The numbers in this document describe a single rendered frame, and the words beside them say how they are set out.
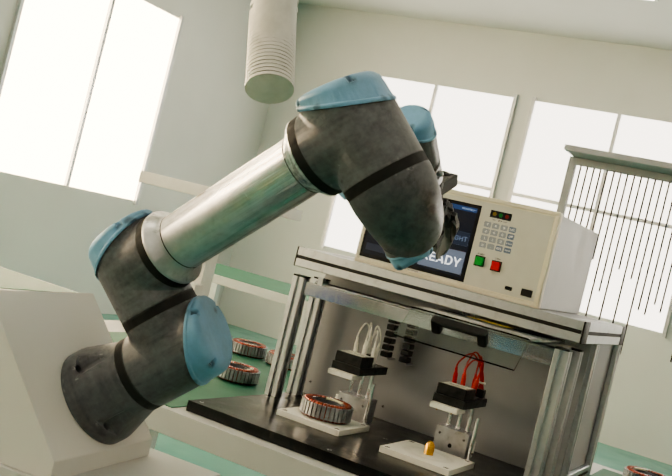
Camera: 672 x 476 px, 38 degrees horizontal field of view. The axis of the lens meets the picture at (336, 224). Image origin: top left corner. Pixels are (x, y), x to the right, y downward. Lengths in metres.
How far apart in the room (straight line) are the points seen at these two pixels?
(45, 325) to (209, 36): 7.53
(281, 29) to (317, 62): 6.50
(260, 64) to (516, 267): 1.38
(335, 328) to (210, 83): 6.81
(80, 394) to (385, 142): 0.59
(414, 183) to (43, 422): 0.61
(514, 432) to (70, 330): 1.05
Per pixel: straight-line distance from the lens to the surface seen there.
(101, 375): 1.46
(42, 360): 1.48
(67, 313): 1.58
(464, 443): 2.10
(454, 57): 9.15
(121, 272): 1.42
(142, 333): 1.42
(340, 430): 2.00
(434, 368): 2.25
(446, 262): 2.12
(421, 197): 1.20
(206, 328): 1.41
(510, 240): 2.08
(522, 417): 2.19
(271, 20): 3.27
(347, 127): 1.19
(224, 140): 9.35
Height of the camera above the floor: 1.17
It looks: level
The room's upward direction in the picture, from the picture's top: 14 degrees clockwise
